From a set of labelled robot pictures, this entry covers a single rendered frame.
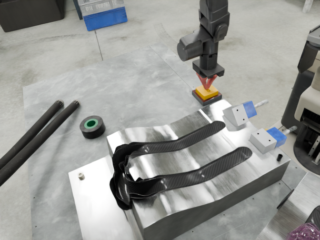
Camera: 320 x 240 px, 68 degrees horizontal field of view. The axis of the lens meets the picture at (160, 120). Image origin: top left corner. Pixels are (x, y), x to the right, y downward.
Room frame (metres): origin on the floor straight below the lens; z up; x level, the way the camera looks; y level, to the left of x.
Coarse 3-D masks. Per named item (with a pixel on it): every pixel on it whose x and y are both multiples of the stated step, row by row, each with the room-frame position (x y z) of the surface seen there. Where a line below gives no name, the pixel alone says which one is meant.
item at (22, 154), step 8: (72, 104) 0.70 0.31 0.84; (64, 112) 0.64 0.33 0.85; (72, 112) 0.67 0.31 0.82; (56, 120) 0.59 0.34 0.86; (64, 120) 0.62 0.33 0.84; (48, 128) 0.55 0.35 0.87; (56, 128) 0.57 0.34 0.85; (40, 136) 0.51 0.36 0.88; (48, 136) 0.52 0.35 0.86; (32, 144) 0.47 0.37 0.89; (40, 144) 0.49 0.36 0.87; (24, 152) 0.44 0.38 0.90; (32, 152) 0.45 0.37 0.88; (16, 160) 0.41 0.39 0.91; (24, 160) 0.42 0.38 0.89; (16, 168) 0.39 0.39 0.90
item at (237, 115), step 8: (240, 104) 0.46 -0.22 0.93; (248, 104) 0.46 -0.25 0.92; (256, 104) 0.47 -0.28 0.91; (264, 104) 0.48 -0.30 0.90; (224, 112) 0.47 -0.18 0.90; (232, 112) 0.44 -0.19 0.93; (240, 112) 0.44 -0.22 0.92; (248, 112) 0.45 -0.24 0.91; (256, 112) 0.45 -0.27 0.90; (232, 120) 0.43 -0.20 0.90; (240, 120) 0.42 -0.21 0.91; (248, 120) 0.42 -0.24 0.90
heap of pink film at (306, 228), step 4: (304, 224) 0.15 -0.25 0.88; (308, 224) 0.15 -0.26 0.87; (312, 224) 0.16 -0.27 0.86; (296, 228) 0.14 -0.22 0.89; (300, 228) 0.14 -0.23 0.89; (304, 228) 0.14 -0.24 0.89; (308, 228) 0.14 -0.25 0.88; (312, 228) 0.14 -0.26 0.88; (316, 228) 0.15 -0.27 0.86; (292, 232) 0.14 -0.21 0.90; (296, 232) 0.14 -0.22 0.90; (300, 232) 0.13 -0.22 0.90; (304, 232) 0.13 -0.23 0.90; (308, 232) 0.13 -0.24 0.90; (312, 232) 0.13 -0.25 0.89; (316, 232) 0.13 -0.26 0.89; (288, 236) 0.13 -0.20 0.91; (292, 236) 0.13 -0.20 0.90; (296, 236) 0.13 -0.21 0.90; (300, 236) 0.13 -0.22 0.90; (304, 236) 0.12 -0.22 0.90; (308, 236) 0.12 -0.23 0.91; (312, 236) 0.12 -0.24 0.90; (316, 236) 0.12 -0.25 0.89
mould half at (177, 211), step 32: (128, 128) 0.44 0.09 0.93; (160, 128) 0.46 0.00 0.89; (192, 128) 0.44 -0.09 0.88; (224, 128) 0.42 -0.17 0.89; (256, 128) 0.40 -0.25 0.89; (160, 160) 0.33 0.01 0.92; (192, 160) 0.34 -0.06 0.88; (256, 160) 0.30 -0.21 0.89; (288, 160) 0.29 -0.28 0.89; (96, 192) 0.30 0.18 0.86; (192, 192) 0.24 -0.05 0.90; (224, 192) 0.24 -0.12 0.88; (256, 192) 0.27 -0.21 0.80; (96, 224) 0.23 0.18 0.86; (128, 224) 0.21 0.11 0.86; (160, 224) 0.18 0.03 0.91; (192, 224) 0.21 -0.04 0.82
